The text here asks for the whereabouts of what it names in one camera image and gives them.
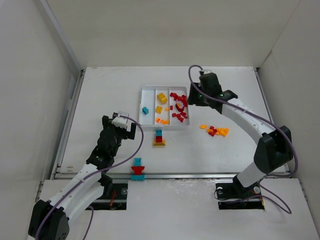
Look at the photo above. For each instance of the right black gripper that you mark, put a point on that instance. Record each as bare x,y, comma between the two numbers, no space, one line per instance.
196,97

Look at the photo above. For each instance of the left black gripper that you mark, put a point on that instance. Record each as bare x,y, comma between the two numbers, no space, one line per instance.
119,130

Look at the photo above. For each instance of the red arch lego piece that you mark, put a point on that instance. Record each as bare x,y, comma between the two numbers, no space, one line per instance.
180,106

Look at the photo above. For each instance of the teal frog duplo piece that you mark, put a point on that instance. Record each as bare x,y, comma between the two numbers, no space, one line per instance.
138,169

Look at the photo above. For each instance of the teal duplo brick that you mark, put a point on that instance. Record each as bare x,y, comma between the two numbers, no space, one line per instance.
145,110

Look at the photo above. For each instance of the teal red yellow duplo stack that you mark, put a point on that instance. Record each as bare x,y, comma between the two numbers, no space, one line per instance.
159,140

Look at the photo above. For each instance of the yellow duplo brick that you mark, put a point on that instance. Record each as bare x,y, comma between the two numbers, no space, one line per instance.
162,98

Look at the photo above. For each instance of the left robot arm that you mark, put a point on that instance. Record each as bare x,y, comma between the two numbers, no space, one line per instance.
51,219

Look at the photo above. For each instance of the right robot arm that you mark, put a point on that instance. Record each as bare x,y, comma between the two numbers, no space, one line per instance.
273,144

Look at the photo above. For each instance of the red orange lego pile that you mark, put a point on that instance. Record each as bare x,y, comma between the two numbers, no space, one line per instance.
213,131

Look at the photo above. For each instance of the white three-compartment tray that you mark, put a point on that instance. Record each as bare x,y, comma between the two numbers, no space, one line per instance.
148,98

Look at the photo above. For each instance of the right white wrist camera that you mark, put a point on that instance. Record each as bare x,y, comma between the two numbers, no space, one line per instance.
204,72

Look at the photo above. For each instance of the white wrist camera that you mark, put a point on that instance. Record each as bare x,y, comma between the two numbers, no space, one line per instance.
204,72
119,121

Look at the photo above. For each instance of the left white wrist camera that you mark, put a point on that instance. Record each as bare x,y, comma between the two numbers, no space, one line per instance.
119,121

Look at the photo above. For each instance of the aluminium front rail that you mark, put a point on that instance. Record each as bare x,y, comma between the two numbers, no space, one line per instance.
174,176

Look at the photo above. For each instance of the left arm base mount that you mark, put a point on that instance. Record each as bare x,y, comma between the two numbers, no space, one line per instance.
114,197

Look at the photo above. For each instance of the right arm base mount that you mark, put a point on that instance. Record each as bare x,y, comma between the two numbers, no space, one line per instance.
233,196

